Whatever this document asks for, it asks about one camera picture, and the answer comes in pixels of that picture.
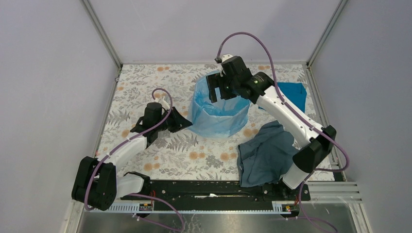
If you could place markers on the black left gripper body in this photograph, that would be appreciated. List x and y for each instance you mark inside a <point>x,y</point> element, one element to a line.
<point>163,126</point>

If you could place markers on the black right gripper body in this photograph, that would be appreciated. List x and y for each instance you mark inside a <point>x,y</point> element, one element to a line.
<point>229,90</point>

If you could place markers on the white paper trash bin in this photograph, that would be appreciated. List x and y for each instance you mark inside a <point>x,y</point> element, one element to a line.
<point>219,119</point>

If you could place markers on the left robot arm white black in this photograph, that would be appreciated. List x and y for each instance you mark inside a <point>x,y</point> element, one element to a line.
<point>96,184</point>

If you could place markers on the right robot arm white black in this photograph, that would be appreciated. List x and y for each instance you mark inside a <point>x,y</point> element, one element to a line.
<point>316,141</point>

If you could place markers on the teal folded cloth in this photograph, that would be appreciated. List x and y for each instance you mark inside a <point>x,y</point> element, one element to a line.
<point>295,92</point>

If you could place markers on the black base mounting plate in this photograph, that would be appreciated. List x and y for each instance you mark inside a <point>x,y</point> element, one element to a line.
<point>220,195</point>

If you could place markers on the grey-blue crumpled cloth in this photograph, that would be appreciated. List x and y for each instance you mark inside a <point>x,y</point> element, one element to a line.
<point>266,157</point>

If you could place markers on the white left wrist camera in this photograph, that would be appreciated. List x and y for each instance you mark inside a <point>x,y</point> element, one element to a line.
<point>165,104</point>

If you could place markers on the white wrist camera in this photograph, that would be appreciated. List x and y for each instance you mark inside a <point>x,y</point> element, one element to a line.
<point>165,104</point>
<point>222,58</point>

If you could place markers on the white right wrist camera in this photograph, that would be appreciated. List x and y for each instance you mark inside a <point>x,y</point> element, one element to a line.
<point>222,58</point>

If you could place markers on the aluminium frame rails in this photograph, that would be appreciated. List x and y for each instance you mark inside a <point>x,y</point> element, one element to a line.
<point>356,206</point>

